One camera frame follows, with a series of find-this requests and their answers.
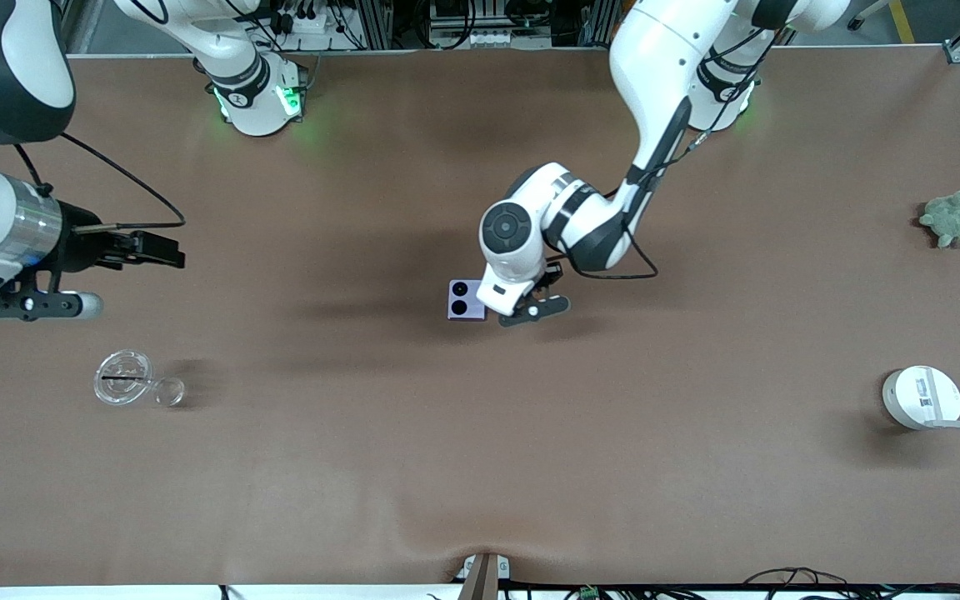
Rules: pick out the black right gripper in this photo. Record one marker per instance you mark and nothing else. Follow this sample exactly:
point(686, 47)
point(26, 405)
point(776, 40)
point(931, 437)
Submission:
point(80, 245)

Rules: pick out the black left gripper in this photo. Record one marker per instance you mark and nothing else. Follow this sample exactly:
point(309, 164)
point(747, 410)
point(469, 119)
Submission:
point(549, 274)

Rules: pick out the lilac dual-lens smartphone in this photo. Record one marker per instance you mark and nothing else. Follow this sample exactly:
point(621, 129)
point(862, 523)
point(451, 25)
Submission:
point(463, 304)

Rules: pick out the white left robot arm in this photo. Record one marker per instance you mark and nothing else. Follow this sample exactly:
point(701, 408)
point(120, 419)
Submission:
point(655, 50)

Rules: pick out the black stirring stick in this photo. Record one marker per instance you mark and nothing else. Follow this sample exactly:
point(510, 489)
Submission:
point(123, 378)

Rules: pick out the clear drinking glass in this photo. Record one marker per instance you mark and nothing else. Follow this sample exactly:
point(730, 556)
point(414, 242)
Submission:
point(123, 379)

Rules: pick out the grey equipment box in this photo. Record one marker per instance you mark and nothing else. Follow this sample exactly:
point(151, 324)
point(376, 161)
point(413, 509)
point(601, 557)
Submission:
point(472, 21)

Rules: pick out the white power strip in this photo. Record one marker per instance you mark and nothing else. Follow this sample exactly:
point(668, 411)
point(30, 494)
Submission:
point(309, 21)

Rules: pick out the green terminal connector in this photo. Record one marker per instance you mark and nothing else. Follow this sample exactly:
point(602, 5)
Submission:
point(588, 593)

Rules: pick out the white desk lamp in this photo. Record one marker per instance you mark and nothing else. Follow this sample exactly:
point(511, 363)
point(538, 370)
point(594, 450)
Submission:
point(922, 397)

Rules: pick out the green plush turtle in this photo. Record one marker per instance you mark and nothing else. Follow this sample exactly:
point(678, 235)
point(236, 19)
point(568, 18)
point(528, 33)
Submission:
point(951, 218)

